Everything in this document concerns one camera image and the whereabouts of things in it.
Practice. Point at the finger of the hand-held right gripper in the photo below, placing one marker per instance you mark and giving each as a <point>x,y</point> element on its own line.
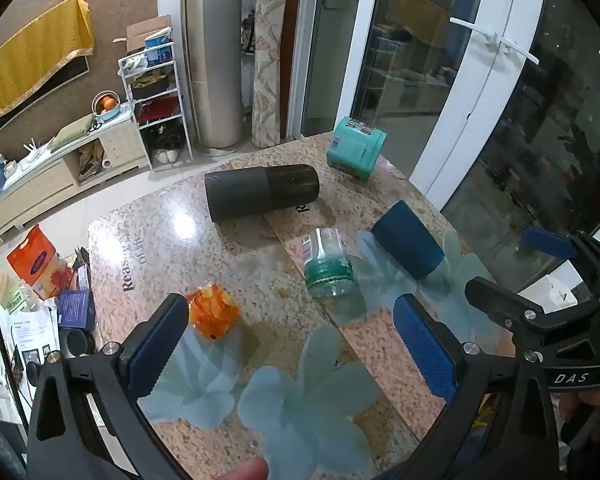
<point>495,297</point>
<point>545,242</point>

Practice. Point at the cardboard box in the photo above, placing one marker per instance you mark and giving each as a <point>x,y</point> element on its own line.
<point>147,32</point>

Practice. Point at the beige tower air conditioner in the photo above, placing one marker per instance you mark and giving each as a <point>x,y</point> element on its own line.
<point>214,60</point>

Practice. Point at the cream low cabinet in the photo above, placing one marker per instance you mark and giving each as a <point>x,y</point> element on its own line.
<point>55,180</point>

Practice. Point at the orange paper bag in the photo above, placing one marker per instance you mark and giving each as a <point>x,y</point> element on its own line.
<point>35,260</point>

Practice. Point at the dark brown cylinder roll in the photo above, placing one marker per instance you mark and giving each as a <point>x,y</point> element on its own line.
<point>262,192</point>

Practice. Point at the teal wipes pack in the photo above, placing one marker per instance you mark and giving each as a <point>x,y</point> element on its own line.
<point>356,147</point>

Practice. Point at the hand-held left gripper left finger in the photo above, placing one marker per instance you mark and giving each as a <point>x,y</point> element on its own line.
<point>147,355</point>

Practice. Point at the dark blue cup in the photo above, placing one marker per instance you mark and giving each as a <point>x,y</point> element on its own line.
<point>410,242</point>

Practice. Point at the pair of white shoes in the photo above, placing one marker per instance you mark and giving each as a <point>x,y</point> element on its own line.
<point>166,155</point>

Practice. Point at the dark television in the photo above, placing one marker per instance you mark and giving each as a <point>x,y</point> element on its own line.
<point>40,92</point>

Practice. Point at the white shelf rack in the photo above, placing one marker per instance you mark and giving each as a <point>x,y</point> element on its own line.
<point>152,110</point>

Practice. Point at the clear glass cup green band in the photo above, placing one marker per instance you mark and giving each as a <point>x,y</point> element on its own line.
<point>327,265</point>

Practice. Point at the dark blue box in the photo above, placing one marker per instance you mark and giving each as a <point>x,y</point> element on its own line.
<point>75,308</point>

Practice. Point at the green cushion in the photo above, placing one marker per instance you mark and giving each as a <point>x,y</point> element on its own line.
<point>72,131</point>

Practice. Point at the black round container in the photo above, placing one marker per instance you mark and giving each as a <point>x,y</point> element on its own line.
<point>77,342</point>

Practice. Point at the orange snack packet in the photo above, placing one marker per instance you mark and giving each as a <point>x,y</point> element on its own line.
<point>214,312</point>

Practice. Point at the fruit bowl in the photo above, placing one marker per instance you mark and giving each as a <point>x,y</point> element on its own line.
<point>106,107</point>

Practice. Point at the yellow cloth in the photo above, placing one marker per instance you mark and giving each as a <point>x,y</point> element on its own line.
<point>35,55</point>

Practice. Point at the person's left hand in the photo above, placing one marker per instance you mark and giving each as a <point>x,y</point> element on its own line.
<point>245,471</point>

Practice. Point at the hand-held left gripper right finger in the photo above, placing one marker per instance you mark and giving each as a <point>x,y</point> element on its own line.
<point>425,345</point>

